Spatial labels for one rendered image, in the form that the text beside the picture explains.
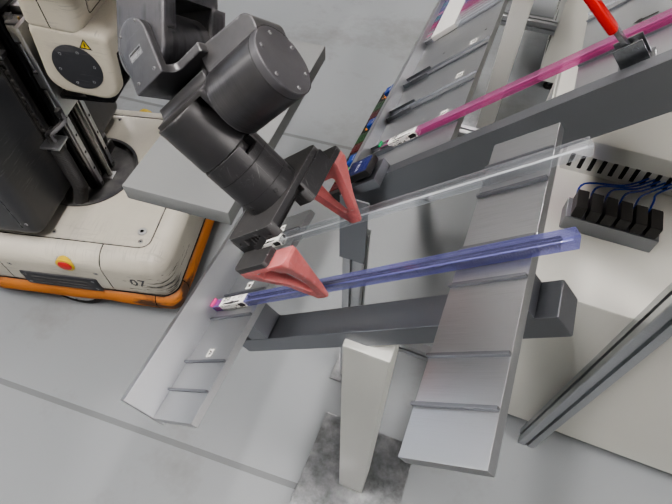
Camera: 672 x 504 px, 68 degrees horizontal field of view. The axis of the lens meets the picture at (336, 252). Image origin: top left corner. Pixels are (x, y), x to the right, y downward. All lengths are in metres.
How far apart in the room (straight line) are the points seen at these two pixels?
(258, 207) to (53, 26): 0.83
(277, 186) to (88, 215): 1.16
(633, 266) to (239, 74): 0.81
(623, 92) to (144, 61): 0.49
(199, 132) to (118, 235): 1.07
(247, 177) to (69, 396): 1.26
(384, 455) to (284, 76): 1.14
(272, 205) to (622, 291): 0.70
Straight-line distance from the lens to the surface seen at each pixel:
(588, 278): 0.98
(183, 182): 1.09
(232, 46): 0.41
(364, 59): 2.46
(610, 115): 0.67
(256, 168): 0.43
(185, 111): 0.42
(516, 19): 1.80
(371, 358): 0.60
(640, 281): 1.02
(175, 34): 0.45
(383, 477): 1.38
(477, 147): 0.72
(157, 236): 1.44
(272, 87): 0.37
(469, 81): 0.90
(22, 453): 1.62
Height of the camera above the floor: 1.36
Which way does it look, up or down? 55 degrees down
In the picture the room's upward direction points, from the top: straight up
